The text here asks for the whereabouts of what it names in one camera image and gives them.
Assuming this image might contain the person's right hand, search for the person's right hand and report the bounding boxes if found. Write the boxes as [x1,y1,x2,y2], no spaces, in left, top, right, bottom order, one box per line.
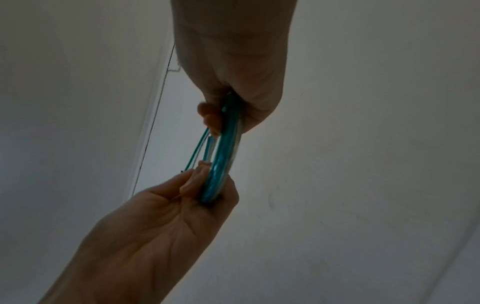
[170,0,300,139]

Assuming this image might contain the thin black wall wire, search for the thin black wall wire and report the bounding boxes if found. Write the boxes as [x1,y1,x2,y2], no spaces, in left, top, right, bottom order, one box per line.
[130,44,177,197]

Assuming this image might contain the person's left hand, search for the person's left hand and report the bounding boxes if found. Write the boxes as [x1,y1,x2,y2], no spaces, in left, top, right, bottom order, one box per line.
[36,160,241,304]

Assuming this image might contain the green cable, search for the green cable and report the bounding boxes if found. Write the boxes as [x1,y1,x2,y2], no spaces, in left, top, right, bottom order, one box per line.
[181,93,245,204]

